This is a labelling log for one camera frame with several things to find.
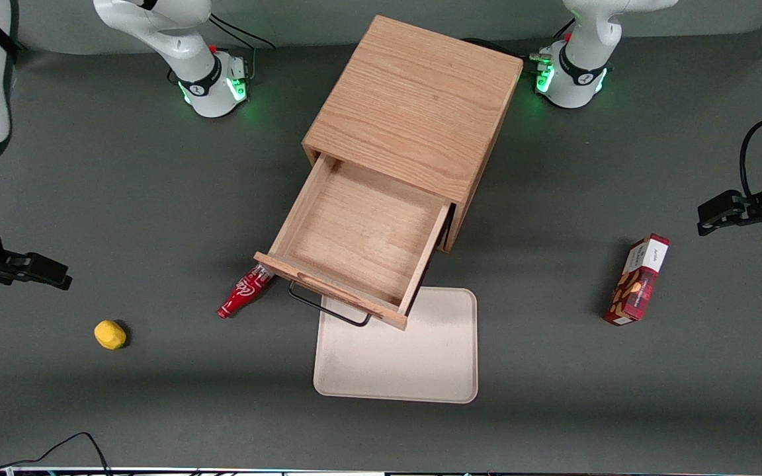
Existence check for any red cookie box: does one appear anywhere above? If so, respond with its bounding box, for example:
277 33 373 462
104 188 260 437
603 233 671 326

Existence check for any wooden drawer with black handle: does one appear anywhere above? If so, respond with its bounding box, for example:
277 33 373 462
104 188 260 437
253 153 454 331

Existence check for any black arm base cable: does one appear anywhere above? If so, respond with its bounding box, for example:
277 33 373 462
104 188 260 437
464 37 554 61
211 12 276 50

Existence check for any oak wooden drawer cabinet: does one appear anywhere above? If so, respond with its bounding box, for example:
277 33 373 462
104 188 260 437
302 15 525 253

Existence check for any black metal drawer handle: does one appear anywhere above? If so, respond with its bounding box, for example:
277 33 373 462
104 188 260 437
288 280 374 328

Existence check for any black cable at table edge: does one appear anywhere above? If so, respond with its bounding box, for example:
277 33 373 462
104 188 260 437
0 432 114 476

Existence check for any black left arm base cable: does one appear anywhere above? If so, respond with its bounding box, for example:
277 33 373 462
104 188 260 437
464 37 554 61

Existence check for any red cola bottle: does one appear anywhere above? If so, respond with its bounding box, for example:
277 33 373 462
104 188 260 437
217 263 275 319

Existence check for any black right arm base cable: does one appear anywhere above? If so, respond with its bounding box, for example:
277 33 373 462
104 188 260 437
211 12 276 50

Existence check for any yellow lemon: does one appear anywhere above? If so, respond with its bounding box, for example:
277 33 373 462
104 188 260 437
94 320 128 350

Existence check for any beige rectangular plastic tray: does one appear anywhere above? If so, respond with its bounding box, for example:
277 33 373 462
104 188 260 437
313 286 479 404

